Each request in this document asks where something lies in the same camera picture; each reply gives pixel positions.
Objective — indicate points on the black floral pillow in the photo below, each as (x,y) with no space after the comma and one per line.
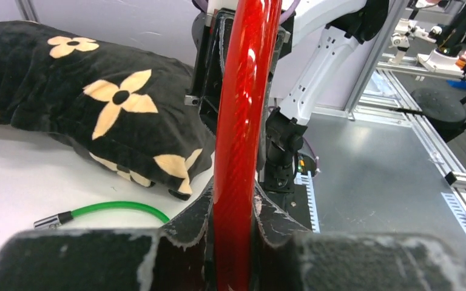
(117,105)

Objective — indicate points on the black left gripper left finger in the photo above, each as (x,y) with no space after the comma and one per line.
(171,257)

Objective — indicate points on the red cable lock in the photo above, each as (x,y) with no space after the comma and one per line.
(247,68)

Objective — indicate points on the green cable lock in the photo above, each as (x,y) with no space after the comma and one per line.
(59,219)

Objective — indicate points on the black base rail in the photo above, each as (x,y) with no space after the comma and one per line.
(301,204)

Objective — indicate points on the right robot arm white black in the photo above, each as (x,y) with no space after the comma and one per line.
(345,25)

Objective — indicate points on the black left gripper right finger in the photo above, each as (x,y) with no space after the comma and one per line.
(290,257)

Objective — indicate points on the black round stool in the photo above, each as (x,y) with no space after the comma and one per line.
(445,113)

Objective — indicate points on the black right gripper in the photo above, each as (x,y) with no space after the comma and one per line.
(212,44)

